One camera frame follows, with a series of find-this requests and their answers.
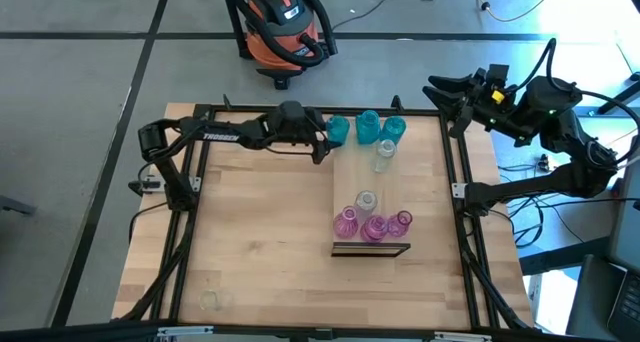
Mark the grey desk foot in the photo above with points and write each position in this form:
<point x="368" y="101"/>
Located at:
<point x="620" y="99"/>
<point x="15" y="205"/>

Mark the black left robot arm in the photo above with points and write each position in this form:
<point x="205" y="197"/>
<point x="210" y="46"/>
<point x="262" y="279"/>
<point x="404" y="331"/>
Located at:
<point x="220" y="134"/>

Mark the grey monitor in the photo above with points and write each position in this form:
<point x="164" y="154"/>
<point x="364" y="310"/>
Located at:
<point x="629" y="222"/>

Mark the wooden shelf black metal frame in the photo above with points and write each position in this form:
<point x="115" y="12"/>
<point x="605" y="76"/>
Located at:
<point x="370" y="182"/>

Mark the pink small bulbous vase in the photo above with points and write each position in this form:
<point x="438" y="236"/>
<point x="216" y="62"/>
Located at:
<point x="400" y="224"/>

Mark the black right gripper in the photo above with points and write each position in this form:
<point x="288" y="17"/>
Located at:
<point x="502" y="107"/>

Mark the silver mounting bracket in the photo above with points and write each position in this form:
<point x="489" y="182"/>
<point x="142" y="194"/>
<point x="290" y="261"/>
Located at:
<point x="185" y="330"/>
<point x="462" y="337"/>

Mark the pink tall diamond-cut vase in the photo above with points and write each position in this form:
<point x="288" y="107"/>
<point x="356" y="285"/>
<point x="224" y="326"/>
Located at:
<point x="346" y="224"/>

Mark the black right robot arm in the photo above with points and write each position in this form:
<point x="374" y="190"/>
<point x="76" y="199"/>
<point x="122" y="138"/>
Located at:
<point x="575" y="132"/>

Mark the clear swirl bulbous glass vase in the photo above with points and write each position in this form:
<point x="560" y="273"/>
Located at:
<point x="366" y="203"/>

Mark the black side clamp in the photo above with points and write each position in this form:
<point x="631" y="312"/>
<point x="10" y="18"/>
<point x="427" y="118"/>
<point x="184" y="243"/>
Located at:
<point x="145" y="187"/>

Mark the pink wide glass vase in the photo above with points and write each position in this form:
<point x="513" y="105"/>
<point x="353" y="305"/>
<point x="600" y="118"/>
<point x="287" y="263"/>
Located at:
<point x="374" y="229"/>

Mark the orange black shop vacuum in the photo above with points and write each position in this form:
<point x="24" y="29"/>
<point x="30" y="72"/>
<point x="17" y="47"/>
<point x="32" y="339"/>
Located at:
<point x="280" y="42"/>

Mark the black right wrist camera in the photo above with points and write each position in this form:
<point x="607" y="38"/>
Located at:
<point x="497" y="73"/>

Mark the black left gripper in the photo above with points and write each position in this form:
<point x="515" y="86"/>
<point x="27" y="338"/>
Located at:
<point x="300" y="124"/>

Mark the black stand leg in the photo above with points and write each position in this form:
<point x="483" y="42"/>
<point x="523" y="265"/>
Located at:
<point x="235" y="22"/>

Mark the black table-level camera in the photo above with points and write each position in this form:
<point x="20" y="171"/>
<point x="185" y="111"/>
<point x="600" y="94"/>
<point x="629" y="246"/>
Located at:
<point x="323" y="333"/>

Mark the teal textured glass vase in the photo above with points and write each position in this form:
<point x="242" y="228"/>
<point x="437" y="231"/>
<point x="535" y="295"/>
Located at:
<point x="338" y="130"/>
<point x="368" y="128"/>

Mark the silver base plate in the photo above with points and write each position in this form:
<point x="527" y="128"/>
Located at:
<point x="458" y="190"/>
<point x="195" y="184"/>

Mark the teal shouldered glass vase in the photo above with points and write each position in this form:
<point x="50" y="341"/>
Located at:
<point x="393" y="131"/>

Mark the black keyboard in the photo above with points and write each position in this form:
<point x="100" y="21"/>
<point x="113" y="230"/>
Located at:
<point x="627" y="302"/>

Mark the clear ribbed glass bottle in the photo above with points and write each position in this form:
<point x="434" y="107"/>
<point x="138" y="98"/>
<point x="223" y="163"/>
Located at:
<point x="385" y="154"/>

